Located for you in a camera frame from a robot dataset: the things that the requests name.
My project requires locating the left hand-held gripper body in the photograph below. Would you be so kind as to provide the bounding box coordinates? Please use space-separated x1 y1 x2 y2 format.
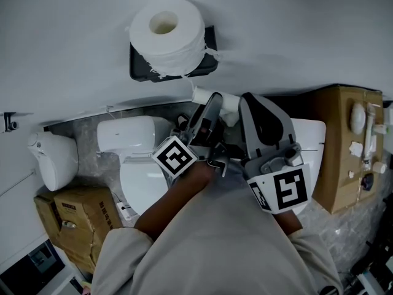
152 127 230 178

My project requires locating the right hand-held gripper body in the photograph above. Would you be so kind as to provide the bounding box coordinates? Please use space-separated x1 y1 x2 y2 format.
242 143 309 214

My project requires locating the white paper core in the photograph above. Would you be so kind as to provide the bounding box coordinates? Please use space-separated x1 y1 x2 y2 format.
192 85 241 112

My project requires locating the white toilet paper roll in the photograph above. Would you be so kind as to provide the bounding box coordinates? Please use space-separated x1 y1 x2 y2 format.
128 0 220 80

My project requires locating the person's left forearm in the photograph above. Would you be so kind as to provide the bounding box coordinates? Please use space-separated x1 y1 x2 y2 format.
134 161 216 243

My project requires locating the person's right forearm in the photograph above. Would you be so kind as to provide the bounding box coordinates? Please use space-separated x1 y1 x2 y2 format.
273 209 303 237

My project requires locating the white boxy smart toilet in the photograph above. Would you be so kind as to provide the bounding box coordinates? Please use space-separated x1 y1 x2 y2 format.
290 118 327 216

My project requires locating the white toilet with rounded tank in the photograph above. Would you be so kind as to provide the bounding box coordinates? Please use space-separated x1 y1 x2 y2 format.
96 116 176 216

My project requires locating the small crumpled white paper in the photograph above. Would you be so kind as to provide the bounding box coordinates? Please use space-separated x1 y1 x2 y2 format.
349 141 364 158

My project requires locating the black toilet paper holder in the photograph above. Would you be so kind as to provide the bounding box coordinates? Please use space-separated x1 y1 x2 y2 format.
128 25 219 84

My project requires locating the large brown cardboard box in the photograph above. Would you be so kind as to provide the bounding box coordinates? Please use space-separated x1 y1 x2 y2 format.
311 84 386 216

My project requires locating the white power strip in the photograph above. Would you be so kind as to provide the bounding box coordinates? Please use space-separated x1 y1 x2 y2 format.
115 201 138 222

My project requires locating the white wrapped oval object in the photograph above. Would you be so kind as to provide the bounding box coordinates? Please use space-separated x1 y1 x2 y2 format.
350 102 367 135

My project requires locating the dark blue round object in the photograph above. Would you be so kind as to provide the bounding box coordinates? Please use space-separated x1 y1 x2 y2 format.
362 173 375 191

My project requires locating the white plastic drain pipe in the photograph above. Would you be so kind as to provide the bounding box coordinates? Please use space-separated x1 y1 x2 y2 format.
362 103 377 163

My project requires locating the person's light grey shirt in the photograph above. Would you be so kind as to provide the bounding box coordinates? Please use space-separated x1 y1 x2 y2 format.
91 164 343 295

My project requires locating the torn printed cardboard box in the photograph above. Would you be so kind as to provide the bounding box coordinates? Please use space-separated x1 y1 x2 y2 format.
53 186 125 275

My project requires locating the white urinal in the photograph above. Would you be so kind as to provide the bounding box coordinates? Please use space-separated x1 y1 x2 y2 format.
27 131 80 192

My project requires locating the white appliance with dark panel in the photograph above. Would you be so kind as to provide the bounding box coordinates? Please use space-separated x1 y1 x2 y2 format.
0 238 78 295

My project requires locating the black hose fitting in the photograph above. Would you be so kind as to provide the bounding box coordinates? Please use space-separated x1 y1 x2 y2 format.
176 112 192 130

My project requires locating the black metal frame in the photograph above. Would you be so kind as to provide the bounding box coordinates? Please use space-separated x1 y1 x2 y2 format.
346 195 393 295

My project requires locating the thin metal wall rod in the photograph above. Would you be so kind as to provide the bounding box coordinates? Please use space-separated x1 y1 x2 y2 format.
0 169 37 198

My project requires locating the black wall bracket with pipe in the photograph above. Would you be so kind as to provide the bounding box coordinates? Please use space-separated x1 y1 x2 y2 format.
0 111 20 134

